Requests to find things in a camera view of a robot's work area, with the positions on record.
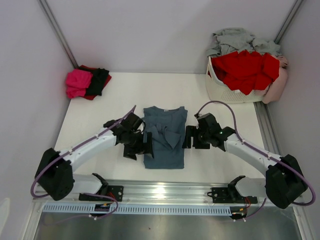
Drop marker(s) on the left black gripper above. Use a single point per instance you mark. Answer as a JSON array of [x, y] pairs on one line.
[[145, 148]]

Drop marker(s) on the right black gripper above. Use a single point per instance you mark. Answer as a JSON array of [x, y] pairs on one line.
[[192, 131]]

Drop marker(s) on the blue-grey t-shirt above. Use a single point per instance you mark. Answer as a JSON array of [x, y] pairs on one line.
[[168, 130]]

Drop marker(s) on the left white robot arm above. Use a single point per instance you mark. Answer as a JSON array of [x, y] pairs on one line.
[[56, 170]]

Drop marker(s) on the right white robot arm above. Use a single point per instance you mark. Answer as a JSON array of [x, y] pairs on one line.
[[282, 182]]

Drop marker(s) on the white laundry basket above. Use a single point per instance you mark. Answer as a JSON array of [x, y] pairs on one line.
[[218, 91]]

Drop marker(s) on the folded black t-shirt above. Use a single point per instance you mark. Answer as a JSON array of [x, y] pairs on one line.
[[98, 80]]

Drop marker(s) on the red t-shirt in basket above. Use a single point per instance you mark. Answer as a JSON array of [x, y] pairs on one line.
[[246, 71]]

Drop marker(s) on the folded pink t-shirt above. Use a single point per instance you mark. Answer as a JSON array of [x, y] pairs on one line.
[[77, 83]]

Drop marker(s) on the light pink garment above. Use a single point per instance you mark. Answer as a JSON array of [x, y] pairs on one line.
[[275, 90]]

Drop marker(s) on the grey t-shirt in basket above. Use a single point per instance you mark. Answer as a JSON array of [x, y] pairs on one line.
[[228, 40]]

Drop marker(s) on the right side aluminium rail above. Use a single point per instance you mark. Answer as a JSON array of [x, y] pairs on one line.
[[267, 128]]

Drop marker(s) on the aluminium mounting rail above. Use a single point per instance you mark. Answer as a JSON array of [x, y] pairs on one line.
[[165, 193]]

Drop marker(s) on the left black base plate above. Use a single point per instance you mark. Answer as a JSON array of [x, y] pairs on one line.
[[113, 191]]

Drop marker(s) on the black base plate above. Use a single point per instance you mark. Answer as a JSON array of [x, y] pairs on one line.
[[113, 191], [224, 195]]

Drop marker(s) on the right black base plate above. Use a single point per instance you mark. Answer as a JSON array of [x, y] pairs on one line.
[[224, 195]]

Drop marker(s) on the white slotted cable duct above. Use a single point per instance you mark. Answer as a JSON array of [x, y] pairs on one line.
[[91, 208]]

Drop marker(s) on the right corner aluminium post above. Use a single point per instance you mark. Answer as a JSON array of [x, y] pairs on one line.
[[296, 7]]

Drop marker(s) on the corner aluminium post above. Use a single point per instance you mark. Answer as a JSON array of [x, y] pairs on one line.
[[45, 7], [296, 7]]

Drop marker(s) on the left corner aluminium post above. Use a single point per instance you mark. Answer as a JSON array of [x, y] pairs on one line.
[[45, 7]]

